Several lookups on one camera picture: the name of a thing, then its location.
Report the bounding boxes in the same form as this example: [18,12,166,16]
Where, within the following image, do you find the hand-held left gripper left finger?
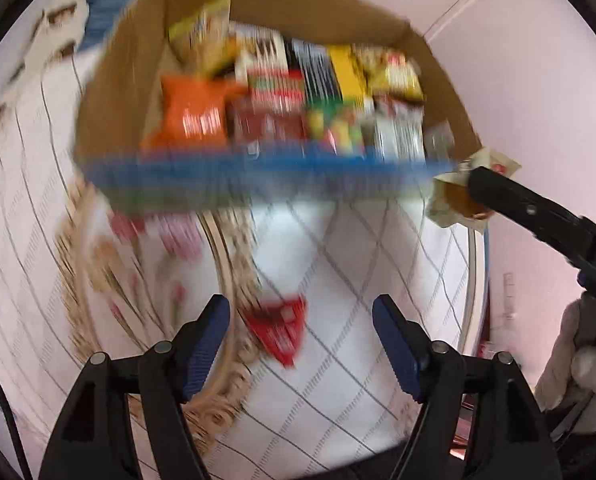
[38,294,231,480]

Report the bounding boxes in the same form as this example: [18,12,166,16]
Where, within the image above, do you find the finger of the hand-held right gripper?
[467,165,596,267]

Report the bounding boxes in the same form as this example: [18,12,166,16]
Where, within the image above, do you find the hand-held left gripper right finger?
[372,294,564,480]

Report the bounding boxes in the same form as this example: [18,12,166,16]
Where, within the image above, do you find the red triangular snack packet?
[242,296,309,367]

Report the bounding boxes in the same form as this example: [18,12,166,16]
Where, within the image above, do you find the beige snack packet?
[424,146,522,233]

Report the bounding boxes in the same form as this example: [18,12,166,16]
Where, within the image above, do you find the yellow egg cracker packet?
[355,47,424,103]

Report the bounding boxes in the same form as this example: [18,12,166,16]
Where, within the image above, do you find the dark red snack packet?
[226,99,309,153]

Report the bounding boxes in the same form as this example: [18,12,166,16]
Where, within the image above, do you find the orange snack packet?
[143,74,246,148]

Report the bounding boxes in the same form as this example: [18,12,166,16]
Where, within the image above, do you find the cardboard box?
[73,0,484,216]

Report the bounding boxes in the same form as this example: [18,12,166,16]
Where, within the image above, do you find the yellow cartoon snack packet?
[168,0,239,78]

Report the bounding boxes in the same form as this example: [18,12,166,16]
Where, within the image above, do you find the person's right hand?
[534,292,596,435]

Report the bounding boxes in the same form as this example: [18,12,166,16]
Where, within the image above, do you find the white printed bed sheet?
[0,50,489,480]

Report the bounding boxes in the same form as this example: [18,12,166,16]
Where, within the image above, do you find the white red striped packet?
[373,97,424,161]

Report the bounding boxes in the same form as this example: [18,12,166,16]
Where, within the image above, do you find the green colourful candy packet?
[305,102,366,156]

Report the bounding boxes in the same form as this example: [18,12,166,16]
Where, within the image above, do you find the yellow flat snack packet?
[328,45,369,103]

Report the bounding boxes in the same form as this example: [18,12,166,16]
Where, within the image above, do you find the black striped snack packet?
[290,40,339,103]

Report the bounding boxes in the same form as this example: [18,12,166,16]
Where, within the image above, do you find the red green snack packet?
[248,69,306,111]

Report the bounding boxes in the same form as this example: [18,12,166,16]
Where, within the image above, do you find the blue blanket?
[85,0,145,52]

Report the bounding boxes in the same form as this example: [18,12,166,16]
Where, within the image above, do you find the white brown printed cloth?
[0,0,90,181]

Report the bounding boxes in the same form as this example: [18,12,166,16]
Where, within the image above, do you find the white wall socket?
[503,272,517,321]

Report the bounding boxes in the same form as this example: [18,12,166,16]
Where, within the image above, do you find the black cable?
[0,345,35,480]

